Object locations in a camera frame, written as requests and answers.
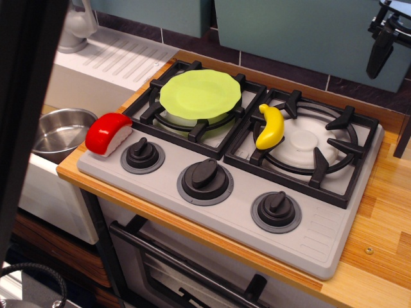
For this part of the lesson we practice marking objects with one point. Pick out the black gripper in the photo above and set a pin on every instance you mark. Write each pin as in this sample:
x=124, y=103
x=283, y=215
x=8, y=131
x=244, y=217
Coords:
x=392, y=18

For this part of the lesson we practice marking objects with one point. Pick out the black oven door handle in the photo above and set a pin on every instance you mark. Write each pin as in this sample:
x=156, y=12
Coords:
x=249, y=298

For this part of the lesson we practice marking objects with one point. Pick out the grey toy faucet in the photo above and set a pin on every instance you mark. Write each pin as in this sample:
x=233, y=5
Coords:
x=78, y=26

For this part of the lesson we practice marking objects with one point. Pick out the stainless steel pot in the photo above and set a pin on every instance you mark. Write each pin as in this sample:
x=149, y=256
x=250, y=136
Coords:
x=60, y=132

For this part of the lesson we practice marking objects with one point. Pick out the black left stove knob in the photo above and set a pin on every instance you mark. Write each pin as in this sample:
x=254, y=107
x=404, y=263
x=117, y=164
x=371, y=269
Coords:
x=142, y=157

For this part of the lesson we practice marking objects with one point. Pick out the grey toy stove top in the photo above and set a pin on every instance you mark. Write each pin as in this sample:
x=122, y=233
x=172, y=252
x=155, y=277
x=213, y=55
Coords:
x=315, y=246

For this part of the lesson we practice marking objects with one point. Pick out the black left burner grate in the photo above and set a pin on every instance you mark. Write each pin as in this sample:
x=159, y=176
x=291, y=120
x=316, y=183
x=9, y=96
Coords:
x=210, y=137

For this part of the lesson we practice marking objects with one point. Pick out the green plastic plate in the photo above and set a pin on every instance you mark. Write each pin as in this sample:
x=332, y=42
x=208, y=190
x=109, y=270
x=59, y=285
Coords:
x=200, y=94

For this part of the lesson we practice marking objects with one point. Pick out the black middle stove knob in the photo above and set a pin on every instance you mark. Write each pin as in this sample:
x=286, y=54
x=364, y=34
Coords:
x=205, y=183

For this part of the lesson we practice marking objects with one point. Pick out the black right burner grate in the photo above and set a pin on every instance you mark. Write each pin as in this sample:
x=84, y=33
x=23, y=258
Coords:
x=322, y=153

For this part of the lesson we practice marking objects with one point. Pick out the black right stove knob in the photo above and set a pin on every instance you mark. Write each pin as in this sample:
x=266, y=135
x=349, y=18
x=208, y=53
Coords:
x=276, y=212

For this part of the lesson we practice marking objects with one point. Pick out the silver screw in counter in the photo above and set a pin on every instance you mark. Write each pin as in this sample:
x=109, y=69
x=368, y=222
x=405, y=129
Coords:
x=369, y=250

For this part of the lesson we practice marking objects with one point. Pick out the toy oven door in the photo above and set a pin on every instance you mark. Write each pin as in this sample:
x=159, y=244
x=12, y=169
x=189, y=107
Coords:
x=166, y=287

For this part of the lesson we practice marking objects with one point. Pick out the black stove knob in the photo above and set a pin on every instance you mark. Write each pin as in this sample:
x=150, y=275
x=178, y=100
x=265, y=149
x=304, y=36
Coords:
x=205, y=183
x=142, y=157
x=276, y=212

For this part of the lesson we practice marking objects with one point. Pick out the yellow toy banana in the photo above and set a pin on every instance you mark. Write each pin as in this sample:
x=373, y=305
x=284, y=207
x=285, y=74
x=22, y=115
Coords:
x=273, y=131

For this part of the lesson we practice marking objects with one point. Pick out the black burner grate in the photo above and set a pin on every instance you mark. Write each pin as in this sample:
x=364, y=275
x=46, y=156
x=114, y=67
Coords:
x=322, y=153
x=210, y=137

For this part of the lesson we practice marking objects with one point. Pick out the red white toy sushi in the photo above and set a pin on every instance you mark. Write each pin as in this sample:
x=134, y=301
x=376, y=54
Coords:
x=107, y=133

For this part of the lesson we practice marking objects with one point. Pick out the dark post at right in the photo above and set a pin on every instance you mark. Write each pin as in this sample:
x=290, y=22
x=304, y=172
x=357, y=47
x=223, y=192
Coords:
x=403, y=138

